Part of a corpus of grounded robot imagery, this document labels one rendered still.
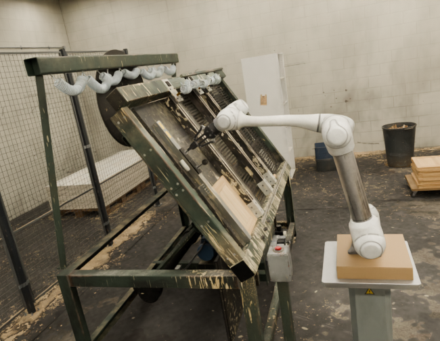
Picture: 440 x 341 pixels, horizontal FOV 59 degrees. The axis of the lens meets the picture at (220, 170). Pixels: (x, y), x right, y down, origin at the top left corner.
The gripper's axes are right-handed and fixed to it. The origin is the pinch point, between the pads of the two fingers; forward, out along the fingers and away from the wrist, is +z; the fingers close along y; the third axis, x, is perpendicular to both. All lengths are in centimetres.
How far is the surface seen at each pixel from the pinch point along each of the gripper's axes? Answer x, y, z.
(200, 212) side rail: -18.6, 32.4, 13.3
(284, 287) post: -16, 97, 3
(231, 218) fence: 6, 51, 13
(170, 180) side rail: -18.6, 7.7, 15.4
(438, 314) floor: 60, 207, -45
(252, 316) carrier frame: -19, 102, 30
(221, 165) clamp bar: 42.2, 22.3, 9.9
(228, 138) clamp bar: 91, 11, 10
